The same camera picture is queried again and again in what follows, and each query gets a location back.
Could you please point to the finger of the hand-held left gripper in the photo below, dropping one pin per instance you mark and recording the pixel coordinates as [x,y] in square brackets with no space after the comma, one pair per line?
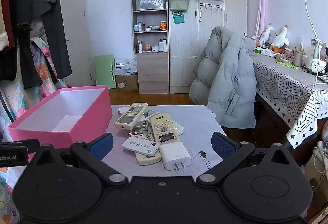
[20,144]

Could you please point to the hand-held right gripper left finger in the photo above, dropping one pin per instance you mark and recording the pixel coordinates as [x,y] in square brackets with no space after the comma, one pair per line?
[102,145]

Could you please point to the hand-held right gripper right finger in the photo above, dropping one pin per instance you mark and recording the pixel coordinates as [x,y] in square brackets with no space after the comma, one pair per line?
[223,145]

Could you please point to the pink cardboard box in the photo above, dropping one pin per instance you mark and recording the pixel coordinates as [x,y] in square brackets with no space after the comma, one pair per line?
[89,116]

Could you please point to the cream remote with large display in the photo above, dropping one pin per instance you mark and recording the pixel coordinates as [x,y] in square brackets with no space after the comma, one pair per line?
[125,120]

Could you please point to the small white remote control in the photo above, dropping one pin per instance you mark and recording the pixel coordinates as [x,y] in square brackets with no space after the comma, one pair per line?
[137,144]

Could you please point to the small white adapter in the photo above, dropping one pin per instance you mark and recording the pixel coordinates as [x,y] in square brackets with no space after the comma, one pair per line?
[122,110]

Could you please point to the bunch of keys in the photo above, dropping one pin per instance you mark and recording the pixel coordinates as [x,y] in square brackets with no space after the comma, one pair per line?
[144,131]

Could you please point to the cream remote control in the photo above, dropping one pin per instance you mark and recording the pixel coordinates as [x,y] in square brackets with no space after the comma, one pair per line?
[147,160]

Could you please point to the white charger plug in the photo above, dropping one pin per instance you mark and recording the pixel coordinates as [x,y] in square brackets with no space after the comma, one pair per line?
[174,154]

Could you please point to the yellowed remote with small display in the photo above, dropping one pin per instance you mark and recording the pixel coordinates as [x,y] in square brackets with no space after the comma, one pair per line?
[162,126]

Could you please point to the grey puffer jacket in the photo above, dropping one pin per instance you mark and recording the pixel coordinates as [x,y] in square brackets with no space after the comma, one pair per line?
[225,72]

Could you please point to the green folding table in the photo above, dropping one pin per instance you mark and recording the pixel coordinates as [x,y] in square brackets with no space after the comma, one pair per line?
[103,70]

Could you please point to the table with patterned tablecloth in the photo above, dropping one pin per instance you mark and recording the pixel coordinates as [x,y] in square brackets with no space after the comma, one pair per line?
[281,85]

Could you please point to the light wood bookshelf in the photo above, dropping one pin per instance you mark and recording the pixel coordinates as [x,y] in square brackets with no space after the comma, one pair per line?
[152,75]

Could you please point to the black cosmetic bottle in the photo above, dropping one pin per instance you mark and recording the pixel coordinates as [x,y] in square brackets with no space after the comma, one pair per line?
[139,47]

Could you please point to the white jar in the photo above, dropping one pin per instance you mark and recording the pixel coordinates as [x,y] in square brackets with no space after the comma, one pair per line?
[155,49]

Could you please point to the light wood wardrobe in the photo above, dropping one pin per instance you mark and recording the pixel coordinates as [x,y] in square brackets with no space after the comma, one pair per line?
[184,42]

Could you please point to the white closet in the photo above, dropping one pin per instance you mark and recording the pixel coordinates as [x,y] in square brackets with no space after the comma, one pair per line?
[76,34]

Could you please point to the beige utensil cup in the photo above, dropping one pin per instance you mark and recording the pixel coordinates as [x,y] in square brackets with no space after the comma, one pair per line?
[298,58]

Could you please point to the white pump bottle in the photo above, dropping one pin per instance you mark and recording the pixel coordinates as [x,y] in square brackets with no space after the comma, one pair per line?
[162,45]

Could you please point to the white plush duck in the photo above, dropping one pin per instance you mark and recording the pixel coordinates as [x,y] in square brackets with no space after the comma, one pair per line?
[267,34]
[281,36]

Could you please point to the white garment steamer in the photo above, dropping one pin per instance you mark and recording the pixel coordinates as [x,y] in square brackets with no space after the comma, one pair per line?
[314,63]

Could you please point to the red hanging garment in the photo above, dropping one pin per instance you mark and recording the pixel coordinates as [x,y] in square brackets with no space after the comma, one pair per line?
[9,21]

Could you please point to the dark grey hanging shirt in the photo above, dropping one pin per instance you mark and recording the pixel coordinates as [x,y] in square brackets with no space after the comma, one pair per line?
[51,21]

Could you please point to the orange jar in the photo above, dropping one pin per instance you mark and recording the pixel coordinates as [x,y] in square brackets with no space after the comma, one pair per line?
[163,26]

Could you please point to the teal pouch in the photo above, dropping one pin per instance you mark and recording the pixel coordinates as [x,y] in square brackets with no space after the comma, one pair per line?
[178,17]

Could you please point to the pink hanging towel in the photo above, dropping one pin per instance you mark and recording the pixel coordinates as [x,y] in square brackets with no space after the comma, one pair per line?
[262,3]

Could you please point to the green fabric bag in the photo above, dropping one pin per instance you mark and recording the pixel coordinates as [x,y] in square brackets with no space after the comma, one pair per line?
[178,4]

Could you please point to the clear plastic storage bag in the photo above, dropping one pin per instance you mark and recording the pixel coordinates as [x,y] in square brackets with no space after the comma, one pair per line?
[150,3]

